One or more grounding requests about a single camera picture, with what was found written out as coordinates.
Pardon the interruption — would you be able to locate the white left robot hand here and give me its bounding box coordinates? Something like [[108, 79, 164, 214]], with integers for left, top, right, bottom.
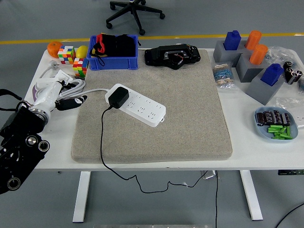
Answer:
[[32, 80, 88, 116]]

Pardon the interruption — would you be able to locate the thin black plug cord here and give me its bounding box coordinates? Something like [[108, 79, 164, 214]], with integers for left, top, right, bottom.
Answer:
[[100, 106, 209, 193]]

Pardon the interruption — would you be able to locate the black plug adapter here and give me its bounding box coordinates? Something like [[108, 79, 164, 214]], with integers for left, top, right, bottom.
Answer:
[[108, 86, 130, 109]]

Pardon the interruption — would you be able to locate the white power strip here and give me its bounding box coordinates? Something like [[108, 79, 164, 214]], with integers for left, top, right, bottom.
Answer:
[[104, 83, 166, 128]]

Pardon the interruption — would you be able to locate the white rectangular box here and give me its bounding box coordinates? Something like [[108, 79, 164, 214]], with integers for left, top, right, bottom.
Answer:
[[37, 79, 59, 89]]

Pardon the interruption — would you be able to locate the white square flat box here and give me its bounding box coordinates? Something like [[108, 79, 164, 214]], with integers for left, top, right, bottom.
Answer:
[[56, 69, 74, 83]]

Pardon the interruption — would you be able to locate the colourful puzzle cube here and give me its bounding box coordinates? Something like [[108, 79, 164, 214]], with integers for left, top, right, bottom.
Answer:
[[57, 45, 76, 65], [72, 57, 89, 79]]

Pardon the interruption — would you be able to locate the orange fruit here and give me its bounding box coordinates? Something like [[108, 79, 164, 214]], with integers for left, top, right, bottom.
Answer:
[[47, 41, 64, 58]]

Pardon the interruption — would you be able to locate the yellow lemon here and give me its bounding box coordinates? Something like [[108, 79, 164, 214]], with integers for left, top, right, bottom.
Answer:
[[75, 45, 89, 59]]

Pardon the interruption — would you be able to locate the blue plastic bin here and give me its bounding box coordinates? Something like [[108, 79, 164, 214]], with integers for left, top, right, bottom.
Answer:
[[86, 34, 139, 71]]

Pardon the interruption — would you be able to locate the white table leg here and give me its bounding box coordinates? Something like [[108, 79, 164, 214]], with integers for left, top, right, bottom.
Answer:
[[239, 170, 264, 221], [72, 171, 92, 223]]

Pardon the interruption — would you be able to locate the black machine housing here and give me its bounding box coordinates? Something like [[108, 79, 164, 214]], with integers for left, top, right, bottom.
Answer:
[[144, 43, 201, 70]]

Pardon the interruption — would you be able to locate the black office chair base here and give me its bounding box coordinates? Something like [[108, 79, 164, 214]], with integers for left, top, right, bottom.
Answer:
[[105, 0, 166, 36]]

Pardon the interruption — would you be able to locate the grey-brown mat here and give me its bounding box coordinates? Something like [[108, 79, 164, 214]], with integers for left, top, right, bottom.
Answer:
[[70, 48, 233, 164]]

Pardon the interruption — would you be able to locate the bag of resistors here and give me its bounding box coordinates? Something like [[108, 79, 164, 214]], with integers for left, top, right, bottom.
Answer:
[[212, 62, 238, 90]]

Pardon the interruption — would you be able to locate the grey block holder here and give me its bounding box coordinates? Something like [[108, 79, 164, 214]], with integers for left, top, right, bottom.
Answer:
[[236, 53, 268, 83], [245, 75, 285, 106], [213, 39, 249, 67]]

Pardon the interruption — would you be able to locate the blue plastic block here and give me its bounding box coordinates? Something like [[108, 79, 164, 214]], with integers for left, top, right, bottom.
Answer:
[[223, 30, 242, 51], [260, 63, 285, 86]]

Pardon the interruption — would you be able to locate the orange plastic cylinder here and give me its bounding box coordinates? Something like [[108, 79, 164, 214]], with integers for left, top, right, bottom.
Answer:
[[249, 44, 269, 66], [245, 30, 263, 51]]

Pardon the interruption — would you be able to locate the light blue tray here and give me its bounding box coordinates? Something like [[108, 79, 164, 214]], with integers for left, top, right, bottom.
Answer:
[[253, 106, 299, 143]]

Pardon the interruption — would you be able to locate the clear crumpled plastic bag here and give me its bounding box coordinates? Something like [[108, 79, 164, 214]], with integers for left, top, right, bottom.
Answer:
[[263, 46, 300, 69]]

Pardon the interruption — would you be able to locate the black control panel under table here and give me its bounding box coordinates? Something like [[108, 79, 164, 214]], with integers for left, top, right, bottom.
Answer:
[[277, 169, 304, 176]]

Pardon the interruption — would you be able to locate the white power strip cable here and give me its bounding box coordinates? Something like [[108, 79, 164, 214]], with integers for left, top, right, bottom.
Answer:
[[39, 66, 110, 102]]

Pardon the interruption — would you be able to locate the silver bracket under table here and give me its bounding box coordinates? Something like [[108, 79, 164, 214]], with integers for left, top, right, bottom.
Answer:
[[200, 170, 217, 180]]

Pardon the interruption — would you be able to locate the black hanging cable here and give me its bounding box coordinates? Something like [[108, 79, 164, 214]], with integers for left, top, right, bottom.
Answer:
[[215, 170, 219, 228]]

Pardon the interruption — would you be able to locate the black floor cable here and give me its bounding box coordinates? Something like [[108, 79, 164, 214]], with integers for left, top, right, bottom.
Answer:
[[275, 203, 304, 228]]

